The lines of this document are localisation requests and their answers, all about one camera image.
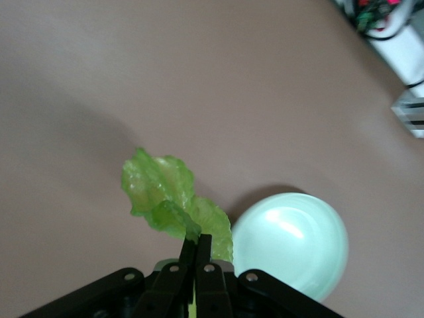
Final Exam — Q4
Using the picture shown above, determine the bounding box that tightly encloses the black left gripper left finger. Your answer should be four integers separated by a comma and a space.
132, 236, 201, 318

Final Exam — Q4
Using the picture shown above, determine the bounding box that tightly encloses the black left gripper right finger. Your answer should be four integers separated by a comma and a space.
195, 234, 235, 318

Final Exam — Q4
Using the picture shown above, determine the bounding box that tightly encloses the green lettuce leaf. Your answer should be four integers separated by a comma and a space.
121, 147, 235, 264

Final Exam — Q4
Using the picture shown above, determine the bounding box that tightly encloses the light green round plate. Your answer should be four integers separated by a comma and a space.
231, 192, 350, 303

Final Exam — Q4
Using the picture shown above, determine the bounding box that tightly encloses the silver aluminium profile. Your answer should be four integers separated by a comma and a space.
390, 89, 424, 140

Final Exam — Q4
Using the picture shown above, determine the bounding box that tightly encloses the white box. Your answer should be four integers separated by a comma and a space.
366, 0, 424, 87

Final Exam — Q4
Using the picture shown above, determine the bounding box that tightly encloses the electronics board with coloured connectors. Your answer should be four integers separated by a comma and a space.
344, 0, 401, 32

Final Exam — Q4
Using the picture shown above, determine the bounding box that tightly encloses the black cable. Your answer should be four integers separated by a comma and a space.
362, 0, 424, 90

